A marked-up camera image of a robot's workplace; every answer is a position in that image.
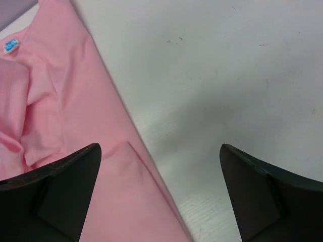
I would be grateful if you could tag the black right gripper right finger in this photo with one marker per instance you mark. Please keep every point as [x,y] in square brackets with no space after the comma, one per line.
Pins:
[270,203]

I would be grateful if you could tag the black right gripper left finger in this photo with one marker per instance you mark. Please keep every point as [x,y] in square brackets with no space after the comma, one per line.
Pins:
[50,203]

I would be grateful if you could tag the pink t shirt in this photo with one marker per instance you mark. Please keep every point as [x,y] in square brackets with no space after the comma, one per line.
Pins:
[57,98]

